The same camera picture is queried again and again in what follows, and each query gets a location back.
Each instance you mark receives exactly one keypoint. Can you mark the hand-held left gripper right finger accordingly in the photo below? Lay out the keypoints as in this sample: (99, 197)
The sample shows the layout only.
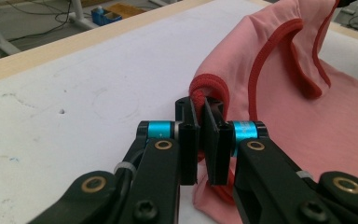
(217, 149)

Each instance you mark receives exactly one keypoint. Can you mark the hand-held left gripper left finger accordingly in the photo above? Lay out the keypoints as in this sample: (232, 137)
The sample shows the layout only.
(188, 149)

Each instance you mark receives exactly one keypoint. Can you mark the pink tank top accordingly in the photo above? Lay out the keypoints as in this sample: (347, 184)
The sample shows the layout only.
(292, 124)

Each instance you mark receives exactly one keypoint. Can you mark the white foam mat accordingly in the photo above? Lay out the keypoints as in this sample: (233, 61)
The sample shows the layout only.
(90, 93)

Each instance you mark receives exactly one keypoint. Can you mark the blue box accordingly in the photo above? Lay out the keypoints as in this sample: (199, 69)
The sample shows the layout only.
(104, 17)

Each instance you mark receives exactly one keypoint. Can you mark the white stand legs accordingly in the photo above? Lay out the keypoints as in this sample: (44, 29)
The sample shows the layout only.
(78, 12)

